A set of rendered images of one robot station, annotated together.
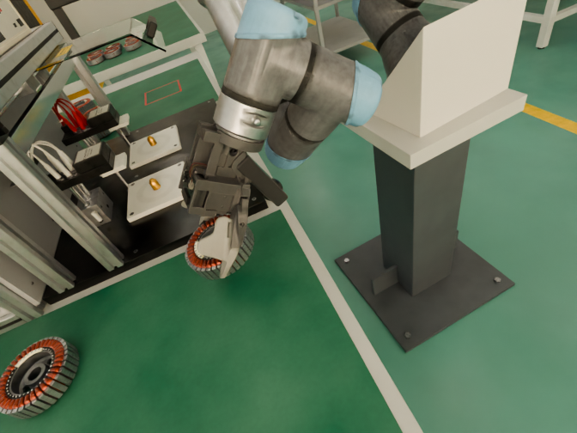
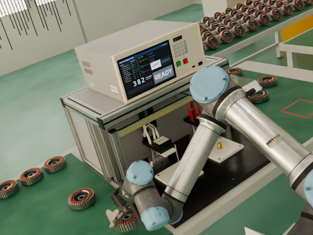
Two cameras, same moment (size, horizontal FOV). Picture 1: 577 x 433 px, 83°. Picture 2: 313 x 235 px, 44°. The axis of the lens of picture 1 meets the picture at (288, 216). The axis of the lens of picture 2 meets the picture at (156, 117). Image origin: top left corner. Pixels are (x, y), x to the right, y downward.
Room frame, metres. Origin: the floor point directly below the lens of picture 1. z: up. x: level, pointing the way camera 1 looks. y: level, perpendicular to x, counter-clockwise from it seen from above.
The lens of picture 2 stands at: (0.13, -0.99, 1.69)
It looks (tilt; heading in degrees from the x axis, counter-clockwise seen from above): 25 degrees down; 67
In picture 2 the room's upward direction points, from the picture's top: 14 degrees counter-clockwise
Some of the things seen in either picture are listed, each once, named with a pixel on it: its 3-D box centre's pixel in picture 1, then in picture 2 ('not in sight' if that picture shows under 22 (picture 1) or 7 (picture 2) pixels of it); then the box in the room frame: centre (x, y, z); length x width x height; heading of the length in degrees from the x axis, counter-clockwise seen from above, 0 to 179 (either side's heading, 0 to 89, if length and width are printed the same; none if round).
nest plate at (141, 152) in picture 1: (154, 145); (220, 148); (0.93, 0.30, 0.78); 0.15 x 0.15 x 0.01; 7
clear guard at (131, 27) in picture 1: (97, 52); (218, 92); (0.98, 0.31, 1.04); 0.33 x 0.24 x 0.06; 97
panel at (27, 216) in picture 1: (21, 159); (159, 118); (0.78, 0.54, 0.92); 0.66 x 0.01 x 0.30; 7
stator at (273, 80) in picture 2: (81, 107); (267, 81); (1.59, 0.71, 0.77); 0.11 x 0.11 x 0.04
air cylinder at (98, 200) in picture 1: (94, 207); (158, 159); (0.68, 0.42, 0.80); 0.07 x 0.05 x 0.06; 7
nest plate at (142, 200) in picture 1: (158, 189); (178, 174); (0.69, 0.27, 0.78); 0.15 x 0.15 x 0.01; 7
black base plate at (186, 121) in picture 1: (154, 172); (198, 163); (0.81, 0.30, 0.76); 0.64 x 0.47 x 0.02; 7
